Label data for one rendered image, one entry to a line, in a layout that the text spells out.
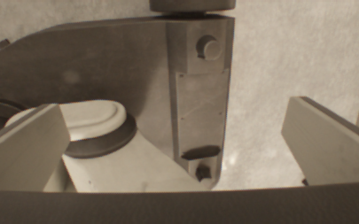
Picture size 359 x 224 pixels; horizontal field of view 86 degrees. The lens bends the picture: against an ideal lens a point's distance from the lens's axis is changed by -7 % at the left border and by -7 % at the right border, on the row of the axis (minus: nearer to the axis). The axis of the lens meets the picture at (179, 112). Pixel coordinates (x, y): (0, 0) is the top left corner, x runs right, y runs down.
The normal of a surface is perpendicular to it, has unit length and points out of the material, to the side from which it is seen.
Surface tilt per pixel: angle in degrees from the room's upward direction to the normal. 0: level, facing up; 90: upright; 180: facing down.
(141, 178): 90
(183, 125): 0
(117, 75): 0
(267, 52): 0
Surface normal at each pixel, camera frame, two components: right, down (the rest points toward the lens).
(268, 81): 0.20, 0.48
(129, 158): -0.04, -0.87
